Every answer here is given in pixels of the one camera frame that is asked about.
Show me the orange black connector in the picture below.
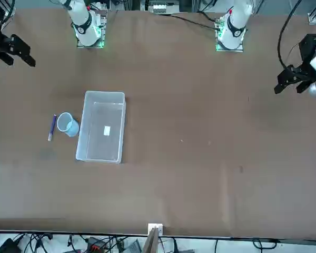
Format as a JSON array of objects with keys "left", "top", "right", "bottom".
[{"left": 87, "top": 237, "right": 101, "bottom": 251}]

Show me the black flat box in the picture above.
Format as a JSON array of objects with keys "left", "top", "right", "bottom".
[{"left": 0, "top": 238, "right": 19, "bottom": 253}]

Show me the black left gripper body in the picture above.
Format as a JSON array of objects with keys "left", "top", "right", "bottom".
[{"left": 296, "top": 33, "right": 316, "bottom": 80}]

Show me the grey upright board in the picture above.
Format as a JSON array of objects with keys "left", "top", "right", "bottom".
[{"left": 143, "top": 227, "right": 161, "bottom": 253}]

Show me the black cable on table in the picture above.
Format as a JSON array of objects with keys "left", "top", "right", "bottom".
[{"left": 170, "top": 13, "right": 219, "bottom": 29}]

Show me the purple marker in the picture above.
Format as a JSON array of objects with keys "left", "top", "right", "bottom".
[{"left": 47, "top": 114, "right": 57, "bottom": 142}]

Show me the clear plastic box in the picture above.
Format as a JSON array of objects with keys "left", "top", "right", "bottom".
[{"left": 75, "top": 90, "right": 127, "bottom": 165}]

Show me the thick black hanging cable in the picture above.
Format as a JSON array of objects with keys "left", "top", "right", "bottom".
[{"left": 277, "top": 0, "right": 309, "bottom": 70}]

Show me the grey electrical device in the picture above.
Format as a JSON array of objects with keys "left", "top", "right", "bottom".
[{"left": 149, "top": 2, "right": 170, "bottom": 15}]

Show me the white corner bracket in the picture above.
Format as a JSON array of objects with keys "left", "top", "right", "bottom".
[{"left": 147, "top": 223, "right": 164, "bottom": 236}]

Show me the blue pencil holder cup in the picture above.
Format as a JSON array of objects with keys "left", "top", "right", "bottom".
[{"left": 56, "top": 112, "right": 81, "bottom": 138}]

